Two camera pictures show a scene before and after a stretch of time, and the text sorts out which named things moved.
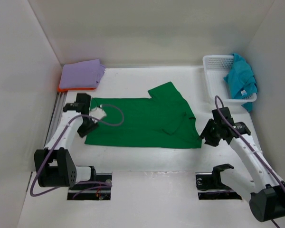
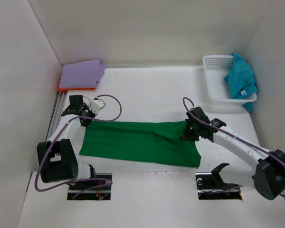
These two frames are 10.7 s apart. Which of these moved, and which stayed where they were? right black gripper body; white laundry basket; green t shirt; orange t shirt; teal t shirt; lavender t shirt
Moved: green t shirt; right black gripper body
Stayed: lavender t shirt; teal t shirt; white laundry basket; orange t shirt
